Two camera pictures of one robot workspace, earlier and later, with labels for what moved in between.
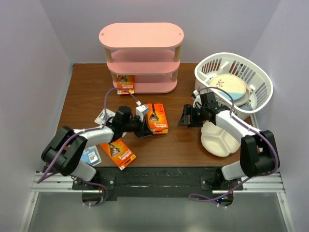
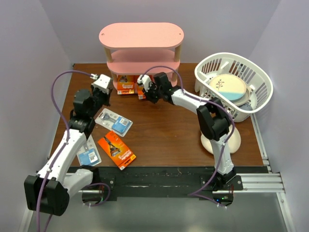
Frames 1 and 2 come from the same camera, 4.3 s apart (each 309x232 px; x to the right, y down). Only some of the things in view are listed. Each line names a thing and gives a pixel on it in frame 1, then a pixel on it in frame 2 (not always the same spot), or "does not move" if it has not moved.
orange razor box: (119, 152) does not move
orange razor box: (157, 119) → (141, 94)
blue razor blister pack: (91, 155) does not move
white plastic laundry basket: (240, 84) does not move
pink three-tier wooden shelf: (149, 50) does not move
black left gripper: (143, 130) → (105, 95)
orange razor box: (126, 82) does not move
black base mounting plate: (112, 182) does not move
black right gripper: (188, 110) → (148, 94)
